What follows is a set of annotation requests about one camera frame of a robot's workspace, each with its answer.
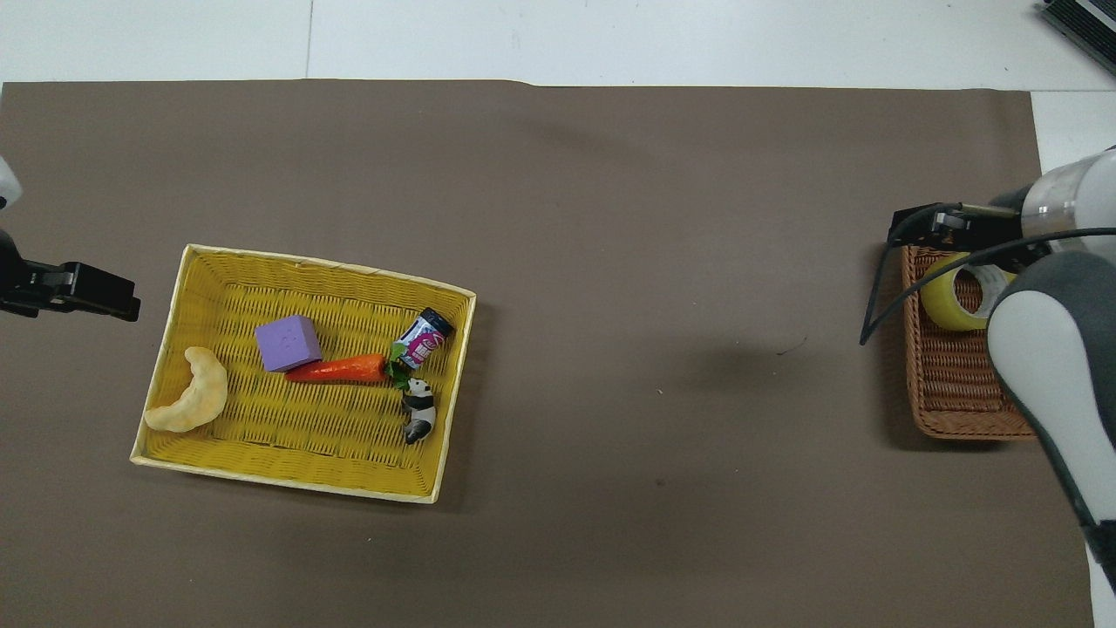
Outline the yellow wicker basket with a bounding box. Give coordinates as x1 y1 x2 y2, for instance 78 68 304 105
130 243 478 505

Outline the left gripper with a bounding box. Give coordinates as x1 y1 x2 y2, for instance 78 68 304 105
0 229 70 317

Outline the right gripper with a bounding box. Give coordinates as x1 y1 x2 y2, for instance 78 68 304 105
958 187 1047 268

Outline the black cable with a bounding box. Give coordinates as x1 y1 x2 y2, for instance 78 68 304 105
860 202 1116 347

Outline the purple foam cube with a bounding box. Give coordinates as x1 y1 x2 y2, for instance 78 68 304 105
255 315 323 374

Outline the toy panda figure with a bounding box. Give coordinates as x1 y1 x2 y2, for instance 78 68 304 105
400 377 437 446

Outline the yellow tape roll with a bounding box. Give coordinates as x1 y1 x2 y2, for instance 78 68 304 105
920 251 1018 333

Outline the small pink-labelled bottle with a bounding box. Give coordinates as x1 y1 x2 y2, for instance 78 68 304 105
390 307 456 370

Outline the orange toy carrot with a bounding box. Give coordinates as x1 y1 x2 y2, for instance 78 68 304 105
285 352 412 390

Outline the brown wicker basket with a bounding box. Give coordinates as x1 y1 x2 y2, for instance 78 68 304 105
901 243 1040 441

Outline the yellow toy croissant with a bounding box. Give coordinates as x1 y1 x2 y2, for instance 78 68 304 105
144 346 229 433

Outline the black stand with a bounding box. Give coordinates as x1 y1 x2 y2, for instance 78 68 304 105
1037 0 1116 79

